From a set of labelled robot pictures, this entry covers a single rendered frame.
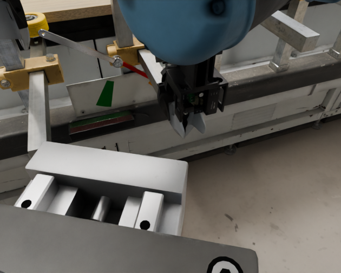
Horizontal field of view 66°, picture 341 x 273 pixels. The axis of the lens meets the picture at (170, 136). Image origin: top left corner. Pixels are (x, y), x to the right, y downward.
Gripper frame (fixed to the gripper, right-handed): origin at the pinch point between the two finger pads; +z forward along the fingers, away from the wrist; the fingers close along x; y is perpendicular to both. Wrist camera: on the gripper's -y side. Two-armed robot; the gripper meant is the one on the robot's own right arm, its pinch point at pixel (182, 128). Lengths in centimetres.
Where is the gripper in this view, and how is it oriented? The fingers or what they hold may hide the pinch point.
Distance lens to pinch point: 49.7
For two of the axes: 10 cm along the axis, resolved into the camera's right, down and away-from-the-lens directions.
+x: 9.4, -2.4, 2.4
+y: 3.4, 6.7, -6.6
